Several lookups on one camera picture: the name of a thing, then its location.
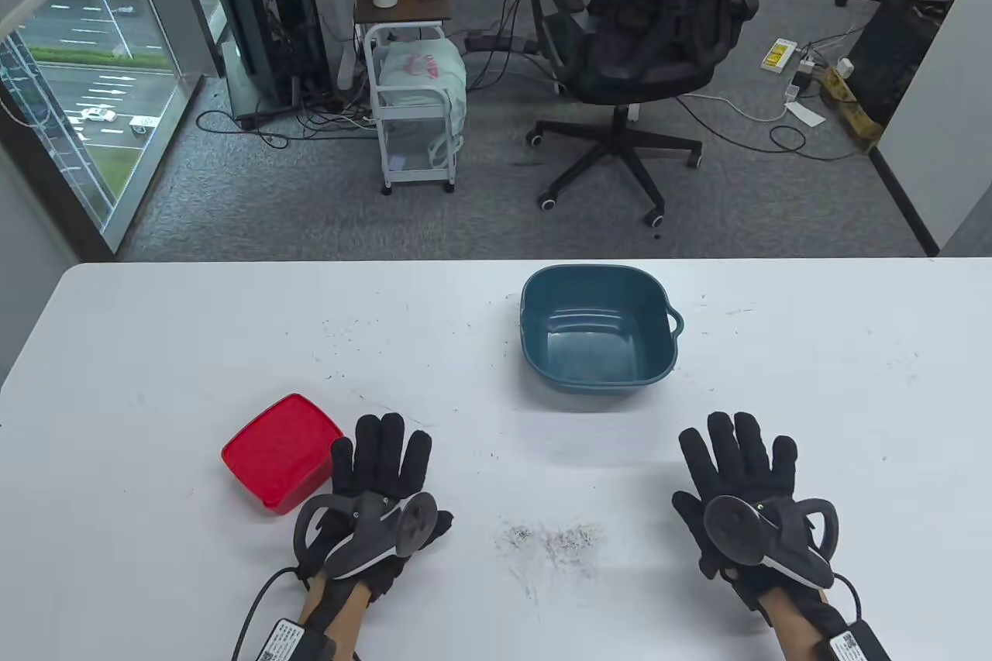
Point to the person's left hand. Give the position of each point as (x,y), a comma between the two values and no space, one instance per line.
(380,459)

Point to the person's right hand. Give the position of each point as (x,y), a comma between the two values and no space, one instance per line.
(736,459)

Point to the black white hand controller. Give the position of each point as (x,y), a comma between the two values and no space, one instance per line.
(372,537)
(744,533)

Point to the red container lid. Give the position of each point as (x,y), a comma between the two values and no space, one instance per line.
(283,444)

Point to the teal plastic basin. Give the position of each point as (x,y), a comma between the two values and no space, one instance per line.
(597,335)

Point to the person's left forearm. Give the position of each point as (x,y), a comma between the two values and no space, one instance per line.
(341,614)

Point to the white paper sheet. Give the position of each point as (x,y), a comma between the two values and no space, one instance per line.
(804,114)

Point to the brown cardboard piece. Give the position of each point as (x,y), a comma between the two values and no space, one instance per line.
(852,115)

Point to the white power strip with plugs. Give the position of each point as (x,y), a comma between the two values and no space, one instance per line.
(800,81)

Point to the white plastic bag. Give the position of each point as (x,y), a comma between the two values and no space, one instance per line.
(422,68)

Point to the black mesh office chair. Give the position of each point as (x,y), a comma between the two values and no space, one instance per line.
(643,72)

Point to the black leaning panel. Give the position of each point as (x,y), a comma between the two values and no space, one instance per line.
(891,64)

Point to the black computer tower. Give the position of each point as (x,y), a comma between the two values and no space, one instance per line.
(271,33)

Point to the white cart with brown top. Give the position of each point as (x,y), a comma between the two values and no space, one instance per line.
(403,14)

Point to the white desk leg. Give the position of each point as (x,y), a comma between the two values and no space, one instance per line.
(337,10)

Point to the glass window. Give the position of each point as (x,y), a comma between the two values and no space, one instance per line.
(93,72)

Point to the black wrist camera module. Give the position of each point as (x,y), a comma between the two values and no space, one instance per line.
(856,645)
(287,642)

